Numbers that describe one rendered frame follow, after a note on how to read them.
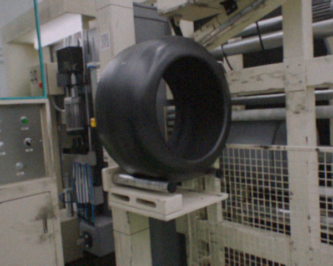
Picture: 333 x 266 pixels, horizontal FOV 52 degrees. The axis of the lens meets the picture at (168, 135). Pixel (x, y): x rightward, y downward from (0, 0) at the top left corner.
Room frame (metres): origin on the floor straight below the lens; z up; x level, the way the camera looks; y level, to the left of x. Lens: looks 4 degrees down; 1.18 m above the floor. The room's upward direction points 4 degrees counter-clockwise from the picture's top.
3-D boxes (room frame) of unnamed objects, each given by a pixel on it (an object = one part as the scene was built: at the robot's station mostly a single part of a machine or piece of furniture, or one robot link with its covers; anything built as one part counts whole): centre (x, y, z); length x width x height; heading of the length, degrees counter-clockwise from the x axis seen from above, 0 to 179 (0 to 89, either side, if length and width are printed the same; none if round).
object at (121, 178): (1.36, 0.12, 0.90); 0.35 x 0.05 x 0.05; 44
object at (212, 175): (1.55, -0.09, 0.90); 0.35 x 0.05 x 0.05; 44
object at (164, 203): (1.36, 0.12, 0.83); 0.36 x 0.09 x 0.06; 44
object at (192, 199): (1.46, 0.02, 0.80); 0.37 x 0.36 x 0.02; 134
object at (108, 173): (1.59, 0.14, 0.90); 0.40 x 0.03 x 0.10; 134
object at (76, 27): (2.10, 0.61, 1.66); 0.60 x 0.03 x 0.03; 44
